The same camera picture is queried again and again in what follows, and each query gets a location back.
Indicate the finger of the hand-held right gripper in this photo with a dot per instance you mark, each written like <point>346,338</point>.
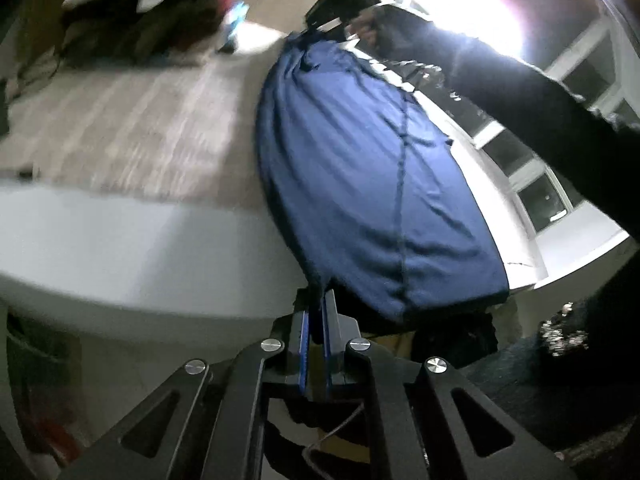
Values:
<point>320,17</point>

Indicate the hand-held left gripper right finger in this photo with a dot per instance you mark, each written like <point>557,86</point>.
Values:
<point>327,355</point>

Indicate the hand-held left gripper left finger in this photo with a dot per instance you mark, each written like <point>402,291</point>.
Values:
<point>302,355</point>

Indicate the navy blue shirt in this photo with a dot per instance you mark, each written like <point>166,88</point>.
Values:
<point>360,175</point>

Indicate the stack of folded clothes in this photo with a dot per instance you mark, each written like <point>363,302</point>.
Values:
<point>130,15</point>

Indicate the person's right hand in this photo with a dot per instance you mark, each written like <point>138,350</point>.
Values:
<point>395,30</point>

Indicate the bright lamp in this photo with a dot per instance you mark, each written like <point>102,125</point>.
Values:
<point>480,10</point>

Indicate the person's dark clothing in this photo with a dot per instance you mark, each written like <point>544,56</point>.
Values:
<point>575,410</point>

